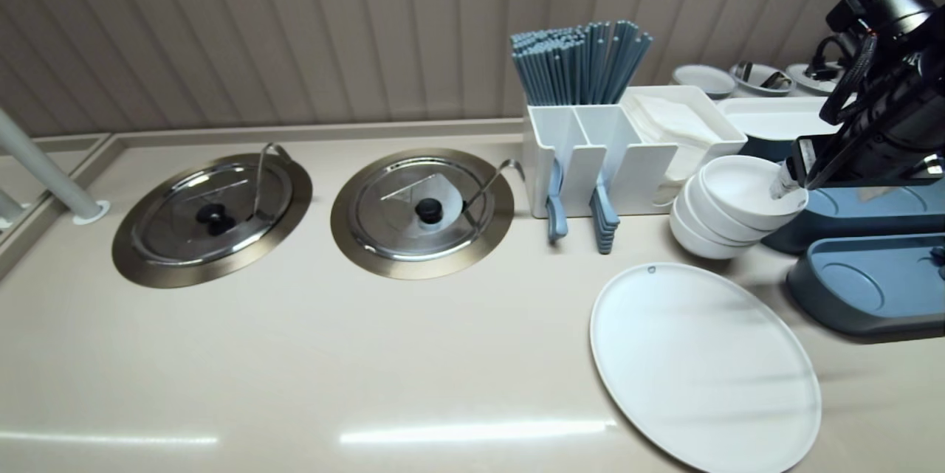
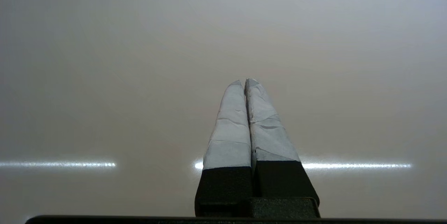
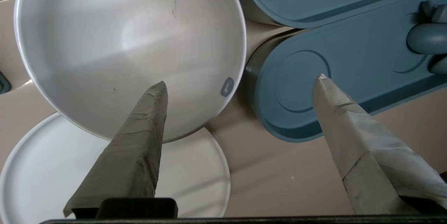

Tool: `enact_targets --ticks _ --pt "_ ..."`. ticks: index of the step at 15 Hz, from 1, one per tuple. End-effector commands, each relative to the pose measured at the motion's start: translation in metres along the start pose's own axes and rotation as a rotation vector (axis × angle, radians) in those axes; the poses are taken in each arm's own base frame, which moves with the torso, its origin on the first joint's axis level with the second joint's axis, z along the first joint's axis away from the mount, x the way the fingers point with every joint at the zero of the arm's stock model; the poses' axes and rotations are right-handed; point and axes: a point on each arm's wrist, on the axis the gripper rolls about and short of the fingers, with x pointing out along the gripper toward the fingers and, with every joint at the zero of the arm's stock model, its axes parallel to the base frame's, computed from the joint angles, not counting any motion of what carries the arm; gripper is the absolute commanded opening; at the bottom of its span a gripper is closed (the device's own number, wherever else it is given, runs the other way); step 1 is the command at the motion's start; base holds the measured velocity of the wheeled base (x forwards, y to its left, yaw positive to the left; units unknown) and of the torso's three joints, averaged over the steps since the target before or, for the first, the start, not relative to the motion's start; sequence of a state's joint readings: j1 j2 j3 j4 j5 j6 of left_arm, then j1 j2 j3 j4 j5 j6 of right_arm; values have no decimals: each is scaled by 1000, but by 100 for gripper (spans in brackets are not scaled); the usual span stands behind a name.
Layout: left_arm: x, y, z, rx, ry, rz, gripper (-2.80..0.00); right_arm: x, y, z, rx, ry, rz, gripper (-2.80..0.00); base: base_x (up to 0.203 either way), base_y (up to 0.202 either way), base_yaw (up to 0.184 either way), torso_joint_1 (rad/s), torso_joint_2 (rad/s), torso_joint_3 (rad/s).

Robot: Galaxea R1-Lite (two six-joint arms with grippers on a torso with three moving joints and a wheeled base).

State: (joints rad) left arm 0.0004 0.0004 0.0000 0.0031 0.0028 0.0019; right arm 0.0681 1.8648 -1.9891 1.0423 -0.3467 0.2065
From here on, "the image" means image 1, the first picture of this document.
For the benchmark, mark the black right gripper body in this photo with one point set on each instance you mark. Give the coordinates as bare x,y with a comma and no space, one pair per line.
908,133

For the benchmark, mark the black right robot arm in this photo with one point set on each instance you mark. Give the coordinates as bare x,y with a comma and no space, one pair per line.
897,4

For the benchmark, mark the blue-grey oblong tray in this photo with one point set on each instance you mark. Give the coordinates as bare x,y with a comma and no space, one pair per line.
768,150
864,215
864,288

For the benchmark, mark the small shiny dark utensil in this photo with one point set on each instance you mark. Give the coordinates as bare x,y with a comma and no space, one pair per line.
775,80
746,71

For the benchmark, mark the white round bowl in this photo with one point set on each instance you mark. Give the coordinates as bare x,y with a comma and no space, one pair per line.
703,215
688,246
738,189
689,226

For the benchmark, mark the blue-grey chopstick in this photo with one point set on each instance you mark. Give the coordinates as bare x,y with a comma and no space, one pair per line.
554,71
634,67
520,69
538,71
607,63
590,66

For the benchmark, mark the white rectangular tray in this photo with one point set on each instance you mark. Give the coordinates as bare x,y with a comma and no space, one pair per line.
775,119

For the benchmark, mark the small grey saucer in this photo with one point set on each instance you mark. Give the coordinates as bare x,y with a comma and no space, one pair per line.
703,78
801,78
758,90

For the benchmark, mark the white cutlery organizer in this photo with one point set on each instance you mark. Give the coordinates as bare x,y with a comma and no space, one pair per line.
642,178

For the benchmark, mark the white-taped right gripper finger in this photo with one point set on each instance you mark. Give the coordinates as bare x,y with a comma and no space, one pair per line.
787,181

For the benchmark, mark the white support pole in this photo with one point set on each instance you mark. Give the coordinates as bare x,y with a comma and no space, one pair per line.
7,209
44,163

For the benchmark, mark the large white round tray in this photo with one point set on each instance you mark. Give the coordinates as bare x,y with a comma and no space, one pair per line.
701,370

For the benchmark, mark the blue-grey plastic cutlery piece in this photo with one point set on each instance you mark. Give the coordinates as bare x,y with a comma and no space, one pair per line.
600,200
557,215
607,231
606,240
605,249

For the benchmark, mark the white napkin box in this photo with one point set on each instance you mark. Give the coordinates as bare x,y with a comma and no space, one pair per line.
729,138

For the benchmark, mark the white paper napkin stack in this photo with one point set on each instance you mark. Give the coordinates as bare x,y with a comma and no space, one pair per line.
673,121

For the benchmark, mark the steel pot lid black knob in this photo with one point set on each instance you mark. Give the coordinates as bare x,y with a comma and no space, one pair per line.
399,200
184,200

